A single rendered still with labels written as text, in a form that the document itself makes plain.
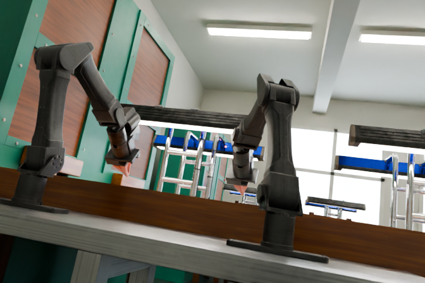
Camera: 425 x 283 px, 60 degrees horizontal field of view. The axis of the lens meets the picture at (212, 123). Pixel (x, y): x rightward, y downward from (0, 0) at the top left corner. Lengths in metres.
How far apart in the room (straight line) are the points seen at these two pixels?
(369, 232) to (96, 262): 0.65
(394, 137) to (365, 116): 5.34
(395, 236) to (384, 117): 5.79
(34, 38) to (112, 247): 1.01
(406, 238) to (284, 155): 0.37
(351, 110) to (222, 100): 2.25
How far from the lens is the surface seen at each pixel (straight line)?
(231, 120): 1.38
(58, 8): 1.65
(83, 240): 0.69
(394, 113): 6.83
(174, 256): 0.63
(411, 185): 1.55
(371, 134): 1.37
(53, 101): 1.00
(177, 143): 2.01
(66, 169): 1.61
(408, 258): 1.04
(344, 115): 6.66
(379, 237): 1.02
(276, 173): 0.80
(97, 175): 1.93
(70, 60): 1.01
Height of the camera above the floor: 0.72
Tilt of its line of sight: 14 degrees up
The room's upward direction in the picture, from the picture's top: 9 degrees clockwise
